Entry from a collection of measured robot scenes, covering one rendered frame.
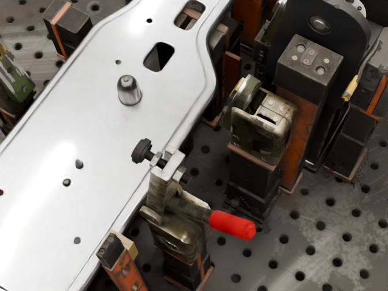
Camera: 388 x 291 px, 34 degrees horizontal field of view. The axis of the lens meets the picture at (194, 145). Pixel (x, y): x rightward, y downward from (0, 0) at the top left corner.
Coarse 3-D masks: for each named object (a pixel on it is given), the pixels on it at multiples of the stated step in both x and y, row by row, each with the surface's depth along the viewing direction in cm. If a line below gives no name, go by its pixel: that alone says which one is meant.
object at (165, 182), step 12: (144, 144) 66; (132, 156) 66; (144, 156) 66; (156, 156) 66; (168, 156) 67; (180, 156) 66; (156, 168) 65; (168, 168) 65; (180, 168) 66; (156, 180) 66; (168, 180) 65; (180, 180) 66; (156, 192) 70; (168, 192) 71; (156, 204) 75
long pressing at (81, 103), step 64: (192, 0) 100; (64, 64) 96; (128, 64) 95; (192, 64) 95; (64, 128) 91; (128, 128) 91; (192, 128) 90; (64, 192) 87; (128, 192) 87; (0, 256) 84; (64, 256) 84
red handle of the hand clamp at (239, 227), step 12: (168, 204) 78; (180, 204) 76; (192, 204) 75; (192, 216) 75; (204, 216) 73; (216, 216) 72; (228, 216) 71; (216, 228) 72; (228, 228) 70; (240, 228) 69; (252, 228) 69
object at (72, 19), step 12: (60, 0) 101; (48, 12) 100; (60, 12) 100; (72, 12) 100; (48, 24) 101; (60, 24) 99; (72, 24) 99; (84, 24) 99; (60, 36) 103; (72, 36) 100; (84, 36) 101; (60, 48) 107; (72, 48) 104
